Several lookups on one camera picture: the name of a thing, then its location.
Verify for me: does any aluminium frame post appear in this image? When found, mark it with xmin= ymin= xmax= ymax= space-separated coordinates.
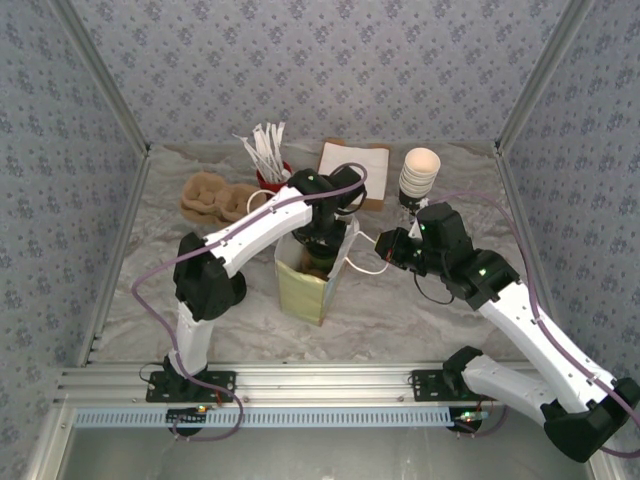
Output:
xmin=493 ymin=0 xmax=599 ymax=159
xmin=49 ymin=0 xmax=152 ymax=159

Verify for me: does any white wrapped straw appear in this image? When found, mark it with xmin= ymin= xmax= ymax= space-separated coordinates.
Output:
xmin=269 ymin=121 xmax=284 ymax=179
xmin=259 ymin=122 xmax=281 ymax=179
xmin=232 ymin=132 xmax=276 ymax=181
xmin=251 ymin=123 xmax=276 ymax=179
xmin=277 ymin=120 xmax=289 ymax=176

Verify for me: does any thin black right gripper cable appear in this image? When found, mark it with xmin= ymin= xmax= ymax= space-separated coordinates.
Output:
xmin=412 ymin=272 xmax=457 ymax=306

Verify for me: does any aluminium side rail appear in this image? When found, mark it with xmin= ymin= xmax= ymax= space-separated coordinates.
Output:
xmin=493 ymin=144 xmax=572 ymax=365
xmin=77 ymin=147 xmax=152 ymax=369

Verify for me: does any red cup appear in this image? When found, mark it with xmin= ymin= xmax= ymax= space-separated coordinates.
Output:
xmin=256 ymin=159 xmax=296 ymax=194

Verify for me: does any stack of paper cups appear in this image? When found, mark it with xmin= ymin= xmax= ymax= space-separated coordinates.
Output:
xmin=398 ymin=147 xmax=442 ymax=212

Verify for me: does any small circuit board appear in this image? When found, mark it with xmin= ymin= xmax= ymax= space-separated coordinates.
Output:
xmin=452 ymin=408 xmax=489 ymax=436
xmin=167 ymin=405 xmax=209 ymax=436

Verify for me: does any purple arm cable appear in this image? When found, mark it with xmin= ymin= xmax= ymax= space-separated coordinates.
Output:
xmin=429 ymin=189 xmax=640 ymax=459
xmin=132 ymin=162 xmax=371 ymax=444

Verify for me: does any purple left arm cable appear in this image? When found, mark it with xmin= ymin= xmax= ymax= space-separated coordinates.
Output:
xmin=132 ymin=162 xmax=371 ymax=444

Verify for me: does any wide aluminium mounting rail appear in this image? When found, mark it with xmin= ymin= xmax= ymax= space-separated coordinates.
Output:
xmin=57 ymin=362 xmax=599 ymax=406

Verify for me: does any stack of pulp cup carriers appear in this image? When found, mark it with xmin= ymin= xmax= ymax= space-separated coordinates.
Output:
xmin=179 ymin=172 xmax=264 ymax=229

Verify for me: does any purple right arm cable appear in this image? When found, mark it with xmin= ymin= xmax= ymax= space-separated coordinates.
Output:
xmin=429 ymin=189 xmax=640 ymax=459

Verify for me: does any white slotted cable duct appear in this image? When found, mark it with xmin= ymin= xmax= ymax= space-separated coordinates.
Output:
xmin=74 ymin=407 xmax=484 ymax=429

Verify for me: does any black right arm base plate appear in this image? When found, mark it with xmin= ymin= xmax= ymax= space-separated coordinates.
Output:
xmin=410 ymin=368 xmax=502 ymax=402

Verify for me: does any white printed paper bag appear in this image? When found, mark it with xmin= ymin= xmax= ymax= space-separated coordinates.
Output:
xmin=247 ymin=187 xmax=392 ymax=327

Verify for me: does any stack of white napkins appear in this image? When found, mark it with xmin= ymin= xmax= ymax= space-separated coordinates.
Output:
xmin=319 ymin=142 xmax=391 ymax=201
xmin=319 ymin=138 xmax=392 ymax=212

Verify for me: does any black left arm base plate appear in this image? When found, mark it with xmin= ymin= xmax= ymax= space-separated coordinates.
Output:
xmin=147 ymin=369 xmax=237 ymax=404

